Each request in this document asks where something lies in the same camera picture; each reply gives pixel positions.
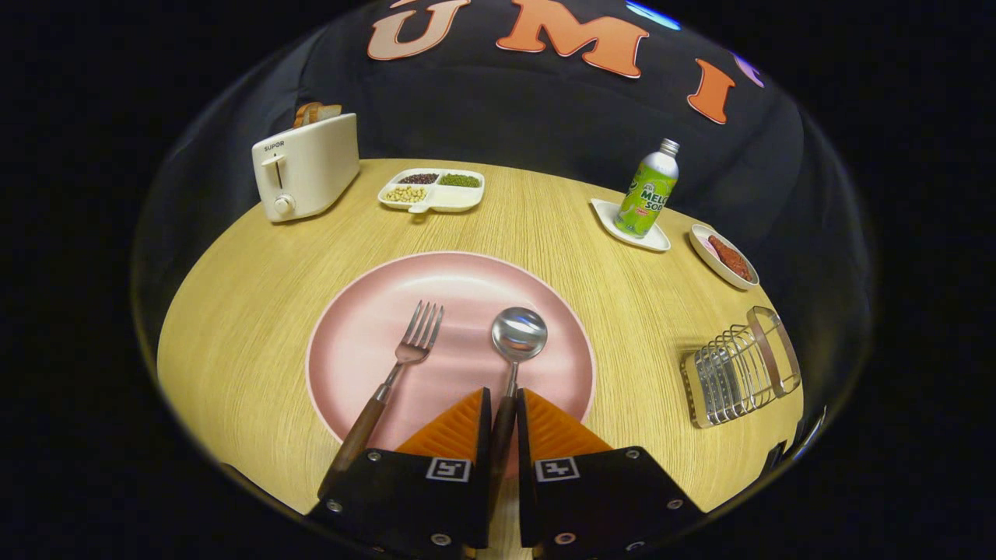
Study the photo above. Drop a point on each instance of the white divided dish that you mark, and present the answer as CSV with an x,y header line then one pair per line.
x,y
459,199

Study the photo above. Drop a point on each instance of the pile of green beans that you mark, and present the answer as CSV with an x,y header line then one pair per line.
x,y
461,180

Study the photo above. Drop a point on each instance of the black backdrop cloth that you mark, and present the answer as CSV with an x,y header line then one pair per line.
x,y
545,117

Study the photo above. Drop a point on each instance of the brown toast slice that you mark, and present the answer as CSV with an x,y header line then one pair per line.
x,y
328,113
304,113

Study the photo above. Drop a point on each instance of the white square coaster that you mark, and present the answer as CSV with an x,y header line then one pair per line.
x,y
606,214

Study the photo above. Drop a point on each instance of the green soda bottle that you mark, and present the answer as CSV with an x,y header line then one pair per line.
x,y
646,194

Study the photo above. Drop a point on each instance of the brown fried meat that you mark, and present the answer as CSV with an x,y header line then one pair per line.
x,y
731,260

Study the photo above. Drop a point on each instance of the pink ham slice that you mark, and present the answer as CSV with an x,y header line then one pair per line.
x,y
707,247

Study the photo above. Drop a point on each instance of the white oval plate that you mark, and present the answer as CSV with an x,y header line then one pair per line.
x,y
720,271

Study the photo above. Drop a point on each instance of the pile of yellow beans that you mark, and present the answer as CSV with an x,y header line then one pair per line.
x,y
405,194

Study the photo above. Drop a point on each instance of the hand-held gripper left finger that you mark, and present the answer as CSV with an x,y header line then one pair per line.
x,y
482,498

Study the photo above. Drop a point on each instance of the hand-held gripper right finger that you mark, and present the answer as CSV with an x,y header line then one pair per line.
x,y
526,498

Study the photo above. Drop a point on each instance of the pink round plate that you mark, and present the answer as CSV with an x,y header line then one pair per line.
x,y
459,280

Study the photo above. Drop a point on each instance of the pile of dark beans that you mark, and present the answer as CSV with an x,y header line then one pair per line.
x,y
419,179

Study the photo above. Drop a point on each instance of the cream toaster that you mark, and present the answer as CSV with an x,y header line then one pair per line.
x,y
311,167

